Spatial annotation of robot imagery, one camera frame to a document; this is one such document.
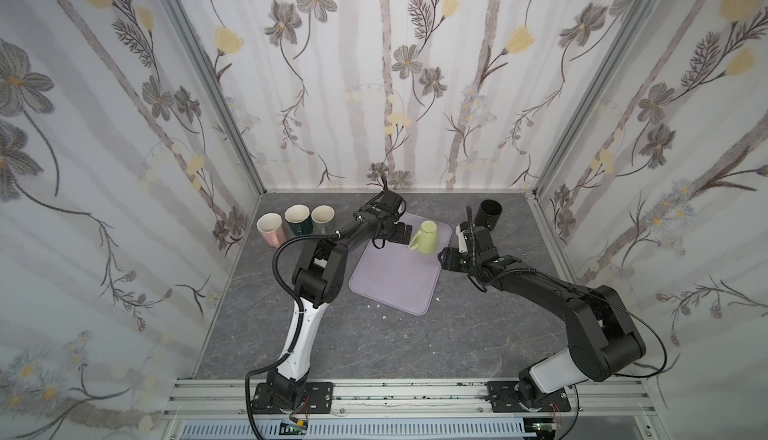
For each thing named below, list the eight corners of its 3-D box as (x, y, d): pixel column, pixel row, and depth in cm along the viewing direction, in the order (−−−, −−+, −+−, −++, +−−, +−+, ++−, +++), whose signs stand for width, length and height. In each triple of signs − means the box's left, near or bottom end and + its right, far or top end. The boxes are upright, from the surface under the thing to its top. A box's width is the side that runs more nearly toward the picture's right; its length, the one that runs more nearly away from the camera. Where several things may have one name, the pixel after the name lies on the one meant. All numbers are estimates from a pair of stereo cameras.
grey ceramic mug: (315, 240, 108) (309, 221, 100) (318, 223, 113) (313, 204, 105) (335, 240, 109) (331, 221, 100) (338, 223, 114) (334, 204, 105)
